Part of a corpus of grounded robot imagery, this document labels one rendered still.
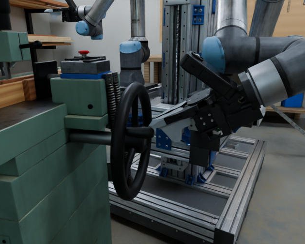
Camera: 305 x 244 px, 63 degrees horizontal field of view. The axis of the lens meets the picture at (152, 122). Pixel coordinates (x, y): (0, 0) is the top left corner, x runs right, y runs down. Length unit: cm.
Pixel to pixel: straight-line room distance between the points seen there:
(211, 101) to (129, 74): 95
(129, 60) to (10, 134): 94
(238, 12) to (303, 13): 340
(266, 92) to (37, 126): 45
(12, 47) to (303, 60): 61
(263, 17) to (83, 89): 65
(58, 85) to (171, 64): 80
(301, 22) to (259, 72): 356
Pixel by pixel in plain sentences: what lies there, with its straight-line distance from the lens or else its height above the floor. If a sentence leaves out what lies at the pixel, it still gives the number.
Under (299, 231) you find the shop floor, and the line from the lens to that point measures 179.
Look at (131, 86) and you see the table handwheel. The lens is 56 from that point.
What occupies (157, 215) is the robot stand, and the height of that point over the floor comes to 18.
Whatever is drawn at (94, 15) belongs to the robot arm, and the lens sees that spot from 147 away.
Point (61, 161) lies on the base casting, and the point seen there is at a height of 76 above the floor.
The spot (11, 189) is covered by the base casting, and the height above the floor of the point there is 78.
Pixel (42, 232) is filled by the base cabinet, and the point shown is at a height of 64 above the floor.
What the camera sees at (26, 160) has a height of 82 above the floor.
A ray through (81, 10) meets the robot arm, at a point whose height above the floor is 122.
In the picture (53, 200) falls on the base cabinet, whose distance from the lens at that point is 67.
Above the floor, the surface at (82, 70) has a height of 98.
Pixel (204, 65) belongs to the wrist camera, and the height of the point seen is 101.
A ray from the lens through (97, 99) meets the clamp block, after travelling 62.
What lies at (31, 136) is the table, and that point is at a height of 86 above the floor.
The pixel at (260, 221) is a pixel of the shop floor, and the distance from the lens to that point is 176.
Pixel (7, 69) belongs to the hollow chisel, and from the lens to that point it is 75.
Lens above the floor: 105
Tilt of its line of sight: 18 degrees down
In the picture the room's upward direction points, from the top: straight up
